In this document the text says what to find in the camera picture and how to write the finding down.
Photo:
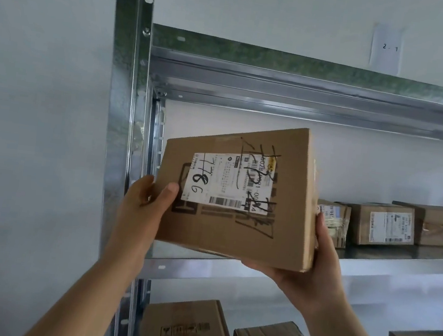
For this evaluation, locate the metal shelving rack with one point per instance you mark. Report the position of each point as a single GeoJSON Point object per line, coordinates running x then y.
{"type": "Point", "coordinates": [123, 81]}

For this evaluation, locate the box labelled 507 N705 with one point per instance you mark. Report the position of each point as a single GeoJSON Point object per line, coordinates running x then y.
{"type": "Point", "coordinates": [359, 223]}

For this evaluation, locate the boxes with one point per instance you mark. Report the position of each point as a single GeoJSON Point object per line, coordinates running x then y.
{"type": "Point", "coordinates": [185, 330]}

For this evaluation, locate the cardboard box with glass symbol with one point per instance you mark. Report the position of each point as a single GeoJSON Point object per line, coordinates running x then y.
{"type": "Point", "coordinates": [296, 183]}

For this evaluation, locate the person's left hand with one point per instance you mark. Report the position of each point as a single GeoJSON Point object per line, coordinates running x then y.
{"type": "Point", "coordinates": [134, 223]}

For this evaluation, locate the long box red print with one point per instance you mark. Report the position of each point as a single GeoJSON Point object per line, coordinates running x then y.
{"type": "Point", "coordinates": [432, 224]}

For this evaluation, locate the white paper wall sign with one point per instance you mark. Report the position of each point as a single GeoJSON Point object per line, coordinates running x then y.
{"type": "Point", "coordinates": [385, 57]}

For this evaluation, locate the person's left forearm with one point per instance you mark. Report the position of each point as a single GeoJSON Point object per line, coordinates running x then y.
{"type": "Point", "coordinates": [79, 305]}

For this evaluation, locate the small tape-wrapped cardboard box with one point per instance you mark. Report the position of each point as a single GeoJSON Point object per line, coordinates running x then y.
{"type": "Point", "coordinates": [337, 224]}

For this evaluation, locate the person's right hand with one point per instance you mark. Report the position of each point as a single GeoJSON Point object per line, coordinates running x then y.
{"type": "Point", "coordinates": [311, 285]}

